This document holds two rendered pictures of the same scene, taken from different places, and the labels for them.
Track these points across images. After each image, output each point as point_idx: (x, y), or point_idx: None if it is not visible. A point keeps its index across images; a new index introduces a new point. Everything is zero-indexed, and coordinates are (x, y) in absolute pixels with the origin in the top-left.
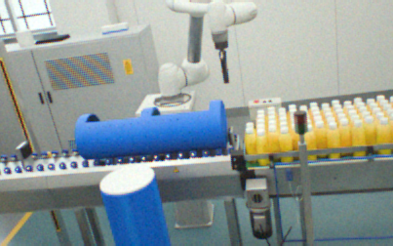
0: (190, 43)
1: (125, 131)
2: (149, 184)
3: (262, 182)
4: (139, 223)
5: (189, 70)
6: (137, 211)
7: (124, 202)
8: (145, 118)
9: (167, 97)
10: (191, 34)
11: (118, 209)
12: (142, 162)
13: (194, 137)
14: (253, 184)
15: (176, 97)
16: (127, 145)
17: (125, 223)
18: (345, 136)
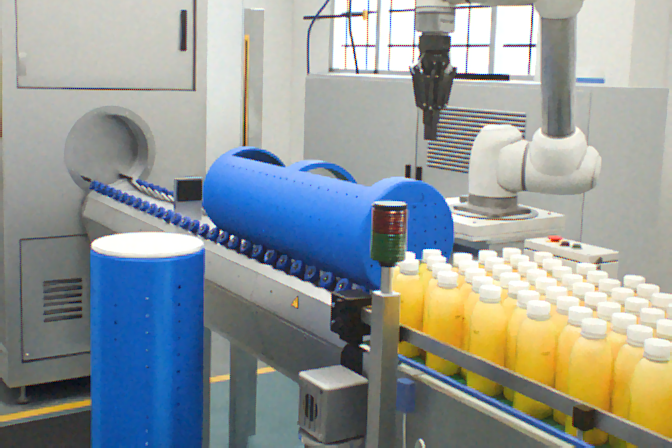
0: (540, 83)
1: (253, 184)
2: (146, 260)
3: (346, 379)
4: (107, 325)
5: (534, 151)
6: (107, 298)
7: (95, 269)
8: (288, 172)
9: (471, 195)
10: (541, 61)
11: (90, 280)
12: (267, 265)
13: (322, 234)
14: (323, 374)
15: (487, 202)
16: (247, 215)
17: (92, 313)
18: (562, 357)
